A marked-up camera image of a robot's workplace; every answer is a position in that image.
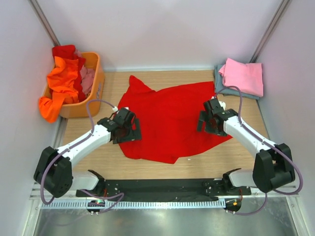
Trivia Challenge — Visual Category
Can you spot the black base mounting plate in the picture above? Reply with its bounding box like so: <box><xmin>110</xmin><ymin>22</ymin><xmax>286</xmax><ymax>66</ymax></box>
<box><xmin>76</xmin><ymin>178</ymin><xmax>252</xmax><ymax>203</ymax></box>

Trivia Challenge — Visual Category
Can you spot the right aluminium frame post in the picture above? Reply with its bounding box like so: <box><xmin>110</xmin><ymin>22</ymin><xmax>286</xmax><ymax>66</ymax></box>
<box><xmin>249</xmin><ymin>0</ymin><xmax>292</xmax><ymax>63</ymax></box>

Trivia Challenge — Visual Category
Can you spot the orange t-shirt in basket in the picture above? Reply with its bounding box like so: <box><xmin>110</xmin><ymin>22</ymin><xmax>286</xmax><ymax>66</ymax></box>
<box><xmin>38</xmin><ymin>57</ymin><xmax>79</xmax><ymax>123</ymax></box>

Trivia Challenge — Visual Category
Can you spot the red t-shirt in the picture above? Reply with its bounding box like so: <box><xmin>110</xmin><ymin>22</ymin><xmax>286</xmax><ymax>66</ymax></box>
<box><xmin>118</xmin><ymin>75</ymin><xmax>232</xmax><ymax>164</ymax></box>

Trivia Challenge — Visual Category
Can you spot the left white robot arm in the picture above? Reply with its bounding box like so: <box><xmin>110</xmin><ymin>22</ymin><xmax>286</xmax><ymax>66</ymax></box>
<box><xmin>33</xmin><ymin>108</ymin><xmax>142</xmax><ymax>198</ymax></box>

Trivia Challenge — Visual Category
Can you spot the white slotted cable duct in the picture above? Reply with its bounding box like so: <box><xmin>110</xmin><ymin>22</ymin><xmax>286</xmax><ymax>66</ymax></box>
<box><xmin>41</xmin><ymin>199</ymin><xmax>225</xmax><ymax>209</ymax></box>

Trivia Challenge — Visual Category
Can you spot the dusty pink shirt in basket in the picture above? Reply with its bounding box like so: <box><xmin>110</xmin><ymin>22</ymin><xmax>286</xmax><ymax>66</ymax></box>
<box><xmin>74</xmin><ymin>49</ymin><xmax>96</xmax><ymax>98</ymax></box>

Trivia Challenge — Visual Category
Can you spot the orange plastic laundry basket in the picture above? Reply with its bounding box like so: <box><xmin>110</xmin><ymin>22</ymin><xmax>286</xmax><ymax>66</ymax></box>
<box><xmin>58</xmin><ymin>52</ymin><xmax>105</xmax><ymax>118</ymax></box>

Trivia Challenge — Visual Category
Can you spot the folded pink t-shirt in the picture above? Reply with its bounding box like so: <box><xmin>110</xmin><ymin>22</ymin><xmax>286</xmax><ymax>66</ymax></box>
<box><xmin>219</xmin><ymin>58</ymin><xmax>264</xmax><ymax>97</ymax></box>

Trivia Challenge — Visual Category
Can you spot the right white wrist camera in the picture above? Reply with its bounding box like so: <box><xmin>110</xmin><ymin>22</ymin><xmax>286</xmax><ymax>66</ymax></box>
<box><xmin>212</xmin><ymin>96</ymin><xmax>226</xmax><ymax>110</ymax></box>

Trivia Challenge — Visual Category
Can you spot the left aluminium frame post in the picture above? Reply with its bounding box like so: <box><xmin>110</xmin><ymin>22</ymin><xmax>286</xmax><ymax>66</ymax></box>
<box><xmin>29</xmin><ymin>0</ymin><xmax>60</xmax><ymax>46</ymax></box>

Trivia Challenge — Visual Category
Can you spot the dark red shirt in basket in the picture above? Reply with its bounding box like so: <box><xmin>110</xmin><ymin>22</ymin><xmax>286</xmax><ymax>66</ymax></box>
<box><xmin>52</xmin><ymin>45</ymin><xmax>86</xmax><ymax>102</ymax></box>

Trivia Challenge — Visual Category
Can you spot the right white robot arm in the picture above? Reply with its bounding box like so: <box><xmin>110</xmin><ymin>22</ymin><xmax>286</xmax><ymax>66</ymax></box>
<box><xmin>197</xmin><ymin>97</ymin><xmax>295</xmax><ymax>195</ymax></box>

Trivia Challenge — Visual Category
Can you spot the folded grey-blue t-shirt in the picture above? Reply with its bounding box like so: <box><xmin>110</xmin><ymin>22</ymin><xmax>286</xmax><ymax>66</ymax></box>
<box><xmin>214</xmin><ymin>64</ymin><xmax>259</xmax><ymax>100</ymax></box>

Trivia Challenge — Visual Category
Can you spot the aluminium frame post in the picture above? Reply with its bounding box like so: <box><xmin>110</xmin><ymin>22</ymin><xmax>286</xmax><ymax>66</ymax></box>
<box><xmin>29</xmin><ymin>0</ymin><xmax>60</xmax><ymax>46</ymax></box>
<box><xmin>249</xmin><ymin>0</ymin><xmax>292</xmax><ymax>63</ymax></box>

